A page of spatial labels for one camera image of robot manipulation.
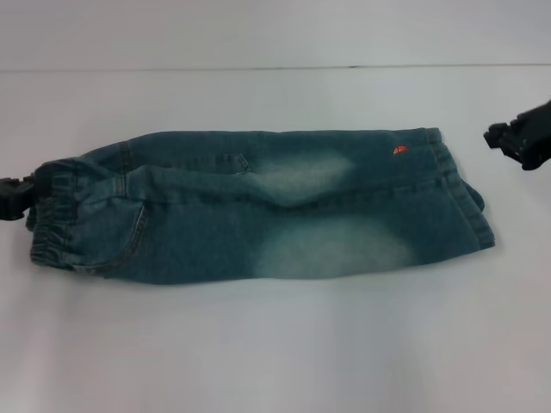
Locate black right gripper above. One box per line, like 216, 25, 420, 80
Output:
482, 97, 551, 174

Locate blue denim shorts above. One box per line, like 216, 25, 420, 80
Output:
25, 126, 496, 280

